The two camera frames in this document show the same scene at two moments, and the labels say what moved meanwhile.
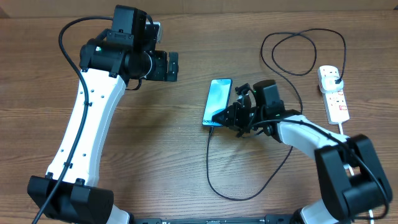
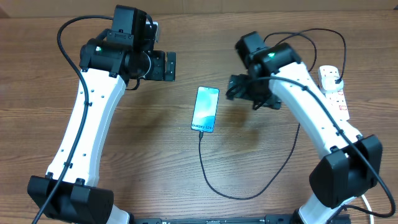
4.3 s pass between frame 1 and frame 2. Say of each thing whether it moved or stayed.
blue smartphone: moved
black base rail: stayed
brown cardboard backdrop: stayed
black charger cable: moved
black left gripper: stayed
